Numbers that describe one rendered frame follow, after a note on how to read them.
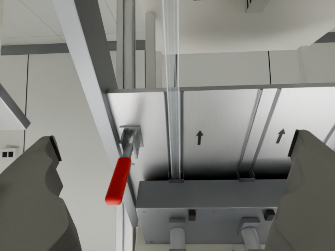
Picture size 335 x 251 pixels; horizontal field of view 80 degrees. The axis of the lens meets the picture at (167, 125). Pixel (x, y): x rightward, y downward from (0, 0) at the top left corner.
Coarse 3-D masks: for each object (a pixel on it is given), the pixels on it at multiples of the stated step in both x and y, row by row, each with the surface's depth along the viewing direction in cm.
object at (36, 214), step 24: (48, 144) 10; (24, 168) 8; (48, 168) 8; (0, 192) 7; (24, 192) 7; (48, 192) 7; (0, 216) 6; (24, 216) 6; (48, 216) 6; (0, 240) 6; (24, 240) 6; (48, 240) 6; (72, 240) 6
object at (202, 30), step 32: (160, 0) 59; (192, 0) 60; (224, 0) 60; (288, 0) 60; (320, 0) 61; (160, 32) 76; (192, 32) 77; (224, 32) 77; (256, 32) 77; (288, 32) 78; (320, 32) 78
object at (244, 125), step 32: (128, 96) 24; (160, 96) 24; (192, 96) 24; (224, 96) 24; (256, 96) 24; (288, 96) 24; (320, 96) 23; (160, 128) 27; (192, 128) 27; (224, 128) 27; (256, 128) 27; (288, 128) 27; (320, 128) 27; (160, 160) 31; (192, 160) 31; (224, 160) 31; (256, 160) 31; (288, 160) 31
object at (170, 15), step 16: (176, 0) 17; (176, 16) 17; (176, 32) 18; (176, 48) 19; (176, 64) 20; (176, 80) 21; (176, 96) 22; (176, 112) 24; (176, 128) 26; (176, 144) 27; (176, 160) 30; (176, 176) 32
